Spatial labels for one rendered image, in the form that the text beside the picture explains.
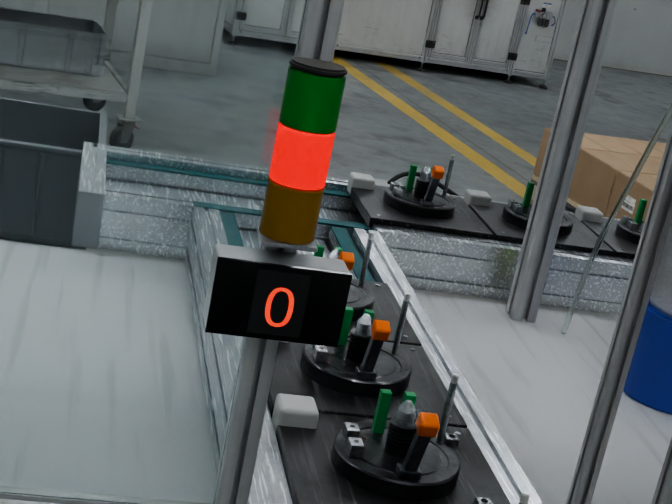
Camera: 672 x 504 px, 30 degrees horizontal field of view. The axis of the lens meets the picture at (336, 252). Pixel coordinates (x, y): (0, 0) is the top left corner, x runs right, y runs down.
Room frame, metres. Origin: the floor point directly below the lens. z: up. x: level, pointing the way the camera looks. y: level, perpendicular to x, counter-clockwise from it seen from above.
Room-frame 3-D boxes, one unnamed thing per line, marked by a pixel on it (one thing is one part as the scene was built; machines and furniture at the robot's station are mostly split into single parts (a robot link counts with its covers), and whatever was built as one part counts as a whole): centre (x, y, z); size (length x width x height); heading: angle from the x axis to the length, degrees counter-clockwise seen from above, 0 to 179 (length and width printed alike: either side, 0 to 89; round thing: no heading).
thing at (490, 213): (2.41, -0.38, 1.01); 0.24 x 0.24 x 0.13; 13
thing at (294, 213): (1.06, 0.05, 1.28); 0.05 x 0.05 x 0.05
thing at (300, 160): (1.06, 0.05, 1.33); 0.05 x 0.05 x 0.05
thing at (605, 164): (6.25, -1.54, 0.20); 1.20 x 0.80 x 0.41; 21
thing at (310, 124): (1.06, 0.05, 1.38); 0.05 x 0.05 x 0.05
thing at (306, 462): (1.24, -0.11, 1.01); 0.24 x 0.24 x 0.13; 13
